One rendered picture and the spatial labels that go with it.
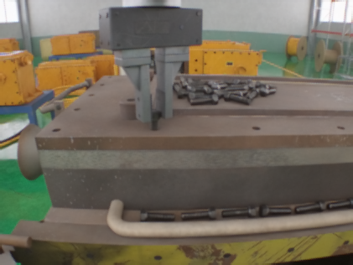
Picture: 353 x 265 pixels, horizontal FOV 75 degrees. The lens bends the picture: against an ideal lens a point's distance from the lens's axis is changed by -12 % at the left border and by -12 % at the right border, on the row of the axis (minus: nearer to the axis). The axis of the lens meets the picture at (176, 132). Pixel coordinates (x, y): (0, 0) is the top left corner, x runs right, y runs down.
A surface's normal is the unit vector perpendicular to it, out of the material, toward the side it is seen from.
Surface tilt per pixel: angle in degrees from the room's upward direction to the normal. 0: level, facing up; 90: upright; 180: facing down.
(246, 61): 90
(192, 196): 90
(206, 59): 90
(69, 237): 0
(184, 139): 90
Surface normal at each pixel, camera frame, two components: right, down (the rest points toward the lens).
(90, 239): 0.00, -0.92
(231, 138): 0.03, 0.40
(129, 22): 0.52, 0.34
